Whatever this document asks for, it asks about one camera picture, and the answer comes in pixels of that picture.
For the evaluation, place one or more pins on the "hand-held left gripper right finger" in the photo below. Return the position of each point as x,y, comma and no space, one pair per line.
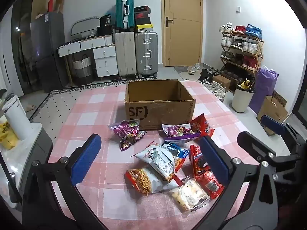
214,160

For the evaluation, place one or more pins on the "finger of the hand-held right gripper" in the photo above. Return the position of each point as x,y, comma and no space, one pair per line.
272,124
251,143

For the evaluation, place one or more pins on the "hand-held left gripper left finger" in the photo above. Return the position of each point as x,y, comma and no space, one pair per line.
86,158

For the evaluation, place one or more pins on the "red cookie packet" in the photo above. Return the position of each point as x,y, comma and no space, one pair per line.
197,160

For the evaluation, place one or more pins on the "red and white packet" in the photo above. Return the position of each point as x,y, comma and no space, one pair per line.
207,183

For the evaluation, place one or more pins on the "red triangular snack packet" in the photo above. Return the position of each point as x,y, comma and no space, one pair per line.
203,127

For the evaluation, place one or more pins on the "blue cookie packet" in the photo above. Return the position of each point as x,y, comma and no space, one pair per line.
178,151

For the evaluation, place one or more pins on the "purple and white snack bag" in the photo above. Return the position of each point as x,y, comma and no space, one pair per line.
182,139

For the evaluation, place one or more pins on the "clear bread packet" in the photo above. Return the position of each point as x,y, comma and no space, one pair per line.
189,195

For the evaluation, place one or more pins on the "purple snack packet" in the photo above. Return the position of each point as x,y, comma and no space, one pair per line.
178,130
128,130

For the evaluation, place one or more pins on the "white noodle snack packet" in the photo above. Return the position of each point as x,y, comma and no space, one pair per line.
158,160

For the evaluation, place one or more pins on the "orange noodle snack packet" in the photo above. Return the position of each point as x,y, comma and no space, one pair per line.
141,179

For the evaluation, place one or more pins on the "brown cardboard box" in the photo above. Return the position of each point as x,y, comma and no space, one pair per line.
153,115

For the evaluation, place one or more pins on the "large brown paper bag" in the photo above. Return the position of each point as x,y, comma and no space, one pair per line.
272,111

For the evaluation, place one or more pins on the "patterned brown bag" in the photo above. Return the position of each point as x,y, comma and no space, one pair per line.
279,98

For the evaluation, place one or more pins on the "white trash bin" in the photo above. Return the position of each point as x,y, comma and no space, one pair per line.
242,99

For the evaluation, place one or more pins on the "pink checked tablecloth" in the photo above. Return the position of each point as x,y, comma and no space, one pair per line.
100,115

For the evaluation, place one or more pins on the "white striped sneaker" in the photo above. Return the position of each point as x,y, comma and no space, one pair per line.
213,86
219,94

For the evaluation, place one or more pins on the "dotted white rug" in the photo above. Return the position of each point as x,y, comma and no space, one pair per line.
55,103

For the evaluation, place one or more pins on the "white topped side cabinet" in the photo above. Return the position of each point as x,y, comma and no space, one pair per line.
21,163

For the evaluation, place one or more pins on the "small cardboard box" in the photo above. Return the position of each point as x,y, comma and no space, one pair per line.
221,81

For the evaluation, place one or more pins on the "beige slipper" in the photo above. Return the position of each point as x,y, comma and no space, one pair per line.
30,106

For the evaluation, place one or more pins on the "white kettle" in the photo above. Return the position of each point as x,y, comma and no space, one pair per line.
15,119

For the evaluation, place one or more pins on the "wooden shoe rack with shoes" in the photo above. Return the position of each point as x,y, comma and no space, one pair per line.
249,46

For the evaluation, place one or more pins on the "black shoes heap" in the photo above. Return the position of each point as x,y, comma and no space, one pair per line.
207,75

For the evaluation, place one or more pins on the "yellow plastic bag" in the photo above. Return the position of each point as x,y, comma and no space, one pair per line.
7,135

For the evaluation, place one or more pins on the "woven laundry basket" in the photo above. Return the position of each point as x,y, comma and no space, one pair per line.
82,70

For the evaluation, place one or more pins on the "grey door mat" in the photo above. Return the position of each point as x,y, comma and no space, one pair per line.
181,71

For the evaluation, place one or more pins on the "white desk with drawers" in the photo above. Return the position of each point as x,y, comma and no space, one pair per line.
105,52

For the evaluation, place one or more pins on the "beige suitcase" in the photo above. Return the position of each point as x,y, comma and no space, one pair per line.
124,55

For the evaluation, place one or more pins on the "grey refrigerator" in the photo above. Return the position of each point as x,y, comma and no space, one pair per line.
51,52

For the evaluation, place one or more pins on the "dark tall cabinet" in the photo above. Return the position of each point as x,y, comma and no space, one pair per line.
22,48

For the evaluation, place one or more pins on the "black storage box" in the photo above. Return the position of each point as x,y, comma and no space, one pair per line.
105,30

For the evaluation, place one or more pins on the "silver suitcase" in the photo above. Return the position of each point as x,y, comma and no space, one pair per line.
146,43

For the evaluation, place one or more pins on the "wooden door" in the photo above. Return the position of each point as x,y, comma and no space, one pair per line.
182,28

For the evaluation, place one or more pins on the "black paper bag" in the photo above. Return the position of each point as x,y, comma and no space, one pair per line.
105,20

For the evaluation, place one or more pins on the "yellow and black shoe box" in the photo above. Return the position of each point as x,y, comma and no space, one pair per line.
144,28

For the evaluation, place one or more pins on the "teal suitcase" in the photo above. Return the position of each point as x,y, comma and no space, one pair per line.
120,16

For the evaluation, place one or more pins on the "red and black shoe box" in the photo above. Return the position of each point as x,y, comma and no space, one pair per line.
142,16

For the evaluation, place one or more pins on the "red paper bag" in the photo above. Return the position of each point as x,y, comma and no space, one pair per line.
50,4

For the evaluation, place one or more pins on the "white arched frame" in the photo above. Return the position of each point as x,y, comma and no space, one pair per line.
81,22

